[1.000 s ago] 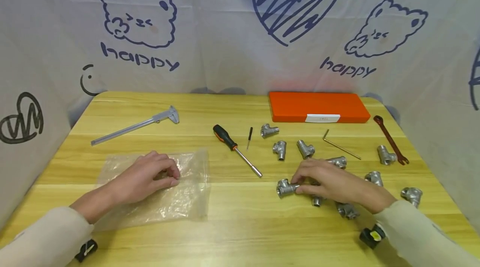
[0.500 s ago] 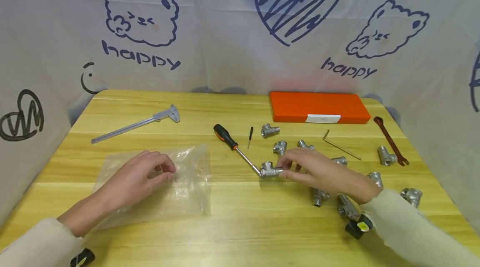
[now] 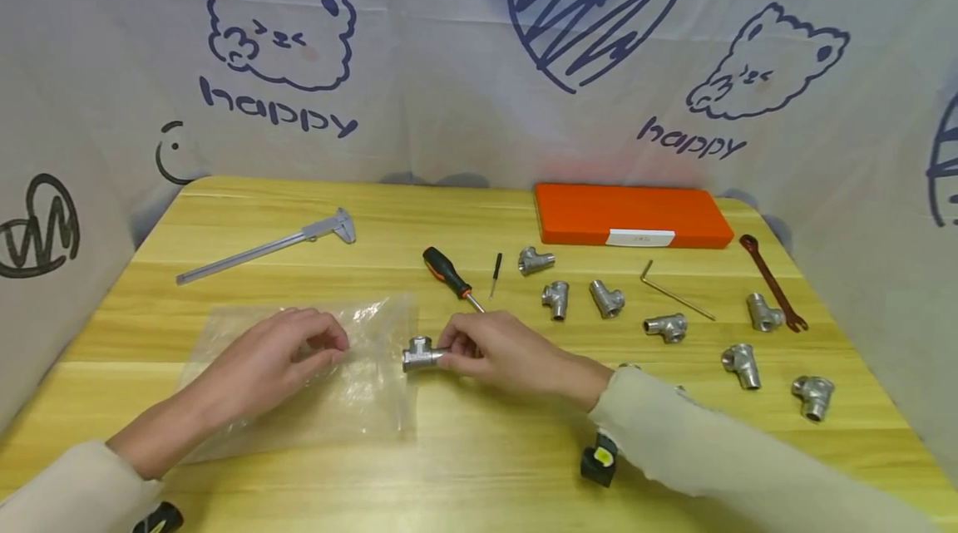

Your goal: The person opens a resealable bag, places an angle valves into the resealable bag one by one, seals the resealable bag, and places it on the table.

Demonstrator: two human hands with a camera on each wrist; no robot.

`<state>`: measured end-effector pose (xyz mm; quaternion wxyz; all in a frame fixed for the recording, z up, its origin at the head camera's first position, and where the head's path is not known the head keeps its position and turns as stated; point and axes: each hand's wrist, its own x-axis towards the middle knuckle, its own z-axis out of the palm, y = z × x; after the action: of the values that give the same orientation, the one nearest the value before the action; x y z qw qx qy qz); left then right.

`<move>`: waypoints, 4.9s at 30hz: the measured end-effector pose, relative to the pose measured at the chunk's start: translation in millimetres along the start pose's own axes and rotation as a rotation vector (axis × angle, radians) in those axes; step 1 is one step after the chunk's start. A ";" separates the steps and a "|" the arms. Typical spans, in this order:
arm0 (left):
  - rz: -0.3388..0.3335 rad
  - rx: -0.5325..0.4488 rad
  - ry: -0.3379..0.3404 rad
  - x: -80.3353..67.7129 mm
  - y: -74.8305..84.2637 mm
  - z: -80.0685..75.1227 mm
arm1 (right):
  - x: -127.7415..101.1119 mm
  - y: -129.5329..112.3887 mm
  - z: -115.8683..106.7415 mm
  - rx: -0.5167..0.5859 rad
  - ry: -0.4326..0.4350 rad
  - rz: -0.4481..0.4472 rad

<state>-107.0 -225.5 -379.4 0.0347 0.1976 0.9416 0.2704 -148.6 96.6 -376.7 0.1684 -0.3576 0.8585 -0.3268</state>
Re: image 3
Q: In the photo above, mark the metal tee pipe fitting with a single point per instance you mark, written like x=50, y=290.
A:
x=606, y=298
x=813, y=397
x=668, y=327
x=533, y=261
x=763, y=313
x=742, y=365
x=419, y=355
x=556, y=298

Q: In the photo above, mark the small black screwdriver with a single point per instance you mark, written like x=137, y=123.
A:
x=496, y=271

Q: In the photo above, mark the metal vernier caliper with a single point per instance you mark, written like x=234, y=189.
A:
x=262, y=250

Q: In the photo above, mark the person's left forearm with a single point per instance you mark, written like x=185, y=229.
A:
x=82, y=483

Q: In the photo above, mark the metal hex key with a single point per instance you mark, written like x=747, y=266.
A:
x=673, y=298

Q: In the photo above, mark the person's right hand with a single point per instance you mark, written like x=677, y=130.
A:
x=516, y=362

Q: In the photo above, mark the person's right forearm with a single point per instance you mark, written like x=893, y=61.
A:
x=733, y=458

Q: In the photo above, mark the black and orange screwdriver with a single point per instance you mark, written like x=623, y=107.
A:
x=447, y=269

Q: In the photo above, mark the clear plastic bag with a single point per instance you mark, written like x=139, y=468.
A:
x=352, y=400

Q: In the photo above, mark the red open-end wrench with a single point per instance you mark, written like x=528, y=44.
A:
x=771, y=283

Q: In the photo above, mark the person's left hand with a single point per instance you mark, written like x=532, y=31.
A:
x=254, y=371

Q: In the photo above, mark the black wrist band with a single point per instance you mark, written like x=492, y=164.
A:
x=599, y=460
x=159, y=519

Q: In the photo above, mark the orange plastic case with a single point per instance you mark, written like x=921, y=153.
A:
x=629, y=213

